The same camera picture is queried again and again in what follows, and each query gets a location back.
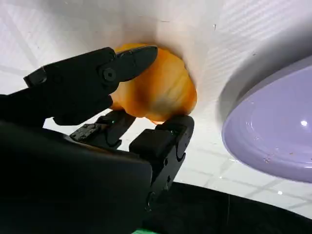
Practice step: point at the orange and white bread roll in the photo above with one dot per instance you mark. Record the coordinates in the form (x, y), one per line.
(165, 90)

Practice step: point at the lilac plate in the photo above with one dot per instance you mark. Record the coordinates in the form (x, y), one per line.
(275, 126)

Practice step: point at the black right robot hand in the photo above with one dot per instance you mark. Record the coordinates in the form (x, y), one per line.
(61, 175)

